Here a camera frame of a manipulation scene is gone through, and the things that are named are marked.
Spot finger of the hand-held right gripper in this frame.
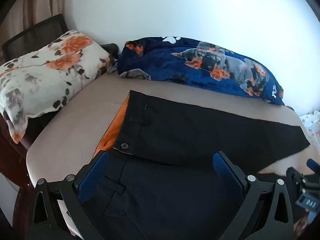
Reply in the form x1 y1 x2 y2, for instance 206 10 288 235
306 158 320 174

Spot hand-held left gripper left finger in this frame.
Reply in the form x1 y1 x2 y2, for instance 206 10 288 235
29 151 113 240

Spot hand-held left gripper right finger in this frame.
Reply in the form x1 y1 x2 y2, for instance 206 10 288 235
212 151 296 240

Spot black pants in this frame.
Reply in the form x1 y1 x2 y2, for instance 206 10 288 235
82 90 311 240

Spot white dotted cloth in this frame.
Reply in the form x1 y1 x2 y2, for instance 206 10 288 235
299 110 320 155

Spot beige woven bed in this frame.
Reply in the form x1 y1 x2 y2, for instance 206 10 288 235
26 74 320 240

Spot floral white orange pillow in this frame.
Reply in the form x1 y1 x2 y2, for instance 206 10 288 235
0 30 117 144

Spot blue dog printed blanket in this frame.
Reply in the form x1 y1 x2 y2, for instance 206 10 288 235
117 36 285 106

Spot black padded object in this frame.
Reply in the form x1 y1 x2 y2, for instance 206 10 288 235
100 43 120 56

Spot black mesh chair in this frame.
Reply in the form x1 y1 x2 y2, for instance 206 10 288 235
2 14 69 60

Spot beige curtain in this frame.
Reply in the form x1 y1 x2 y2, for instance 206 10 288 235
0 0 67 43

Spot dark wooden bed frame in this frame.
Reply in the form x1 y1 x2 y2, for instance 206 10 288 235
0 116 33 188

